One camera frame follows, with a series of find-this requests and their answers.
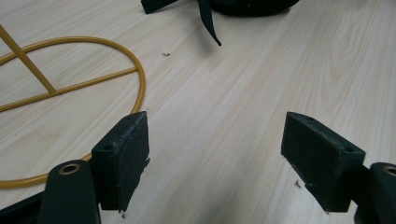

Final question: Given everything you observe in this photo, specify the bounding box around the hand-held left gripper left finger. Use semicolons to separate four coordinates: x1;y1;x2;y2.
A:
91;110;151;213

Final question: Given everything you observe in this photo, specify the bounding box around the black cloth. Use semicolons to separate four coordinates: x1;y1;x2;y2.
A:
140;0;302;47

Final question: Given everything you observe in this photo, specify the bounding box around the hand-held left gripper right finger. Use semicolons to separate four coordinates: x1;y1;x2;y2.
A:
280;111;367;214

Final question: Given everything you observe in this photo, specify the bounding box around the yellow metal wire stand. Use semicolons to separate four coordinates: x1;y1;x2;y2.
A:
0;23;147;189

